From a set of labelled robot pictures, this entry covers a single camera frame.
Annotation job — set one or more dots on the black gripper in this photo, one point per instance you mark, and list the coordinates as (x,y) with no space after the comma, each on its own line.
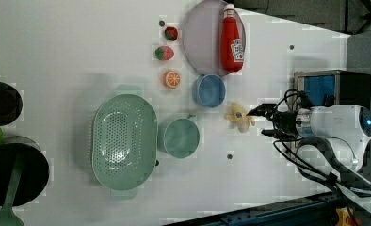
(284,122)

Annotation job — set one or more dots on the yellow toy banana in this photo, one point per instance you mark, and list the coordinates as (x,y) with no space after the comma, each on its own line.
(238,115)

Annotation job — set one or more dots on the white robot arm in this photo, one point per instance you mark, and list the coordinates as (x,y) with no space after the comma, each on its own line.
(330,144)

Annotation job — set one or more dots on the green mug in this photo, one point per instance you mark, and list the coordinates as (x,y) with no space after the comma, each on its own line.
(179,138)

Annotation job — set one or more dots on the silver black toaster oven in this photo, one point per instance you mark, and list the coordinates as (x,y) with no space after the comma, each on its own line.
(335,87)

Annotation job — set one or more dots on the blue bowl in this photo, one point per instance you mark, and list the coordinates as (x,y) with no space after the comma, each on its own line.
(209,91)

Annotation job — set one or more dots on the red ketchup bottle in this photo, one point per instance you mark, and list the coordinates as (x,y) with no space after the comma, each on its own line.
(231,49)

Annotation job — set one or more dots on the orange slice toy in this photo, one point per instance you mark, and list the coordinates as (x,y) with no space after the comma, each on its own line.
(171,79)

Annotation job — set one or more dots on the yellow red clamp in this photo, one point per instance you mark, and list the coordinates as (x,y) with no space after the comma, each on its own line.
(346,217)

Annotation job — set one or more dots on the pink strawberry toy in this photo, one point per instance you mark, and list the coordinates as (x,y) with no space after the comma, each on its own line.
(164,53)

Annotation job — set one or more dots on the red strawberry toy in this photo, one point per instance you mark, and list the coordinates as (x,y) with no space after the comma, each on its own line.
(171,33)

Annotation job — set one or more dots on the green perforated colander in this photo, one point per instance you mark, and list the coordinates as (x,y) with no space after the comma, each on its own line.
(124,141)

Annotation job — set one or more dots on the black pan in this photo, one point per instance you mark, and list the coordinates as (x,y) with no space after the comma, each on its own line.
(23,156)

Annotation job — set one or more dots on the black round pot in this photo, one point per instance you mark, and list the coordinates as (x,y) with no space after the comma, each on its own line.
(11,104)

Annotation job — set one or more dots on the green spatula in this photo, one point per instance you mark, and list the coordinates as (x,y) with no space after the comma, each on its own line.
(7,216)

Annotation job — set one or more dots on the blue metal frame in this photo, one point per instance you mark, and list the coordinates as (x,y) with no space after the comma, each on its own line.
(315,210)

